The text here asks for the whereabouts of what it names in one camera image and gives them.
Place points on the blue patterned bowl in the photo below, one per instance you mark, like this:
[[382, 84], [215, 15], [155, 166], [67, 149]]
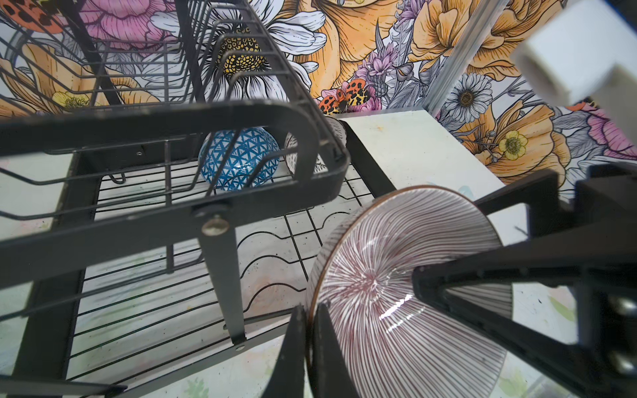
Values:
[[252, 145]]

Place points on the purple striped bowl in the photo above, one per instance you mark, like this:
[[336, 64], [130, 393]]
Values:
[[393, 344]]

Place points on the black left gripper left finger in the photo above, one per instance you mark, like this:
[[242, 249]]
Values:
[[288, 376]]

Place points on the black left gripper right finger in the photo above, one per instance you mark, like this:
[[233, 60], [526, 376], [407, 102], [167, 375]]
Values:
[[329, 376]]

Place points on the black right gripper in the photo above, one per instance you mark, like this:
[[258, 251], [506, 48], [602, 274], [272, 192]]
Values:
[[477, 290]]

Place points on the black wire dish rack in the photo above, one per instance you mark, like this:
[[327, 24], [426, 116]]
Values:
[[122, 269]]

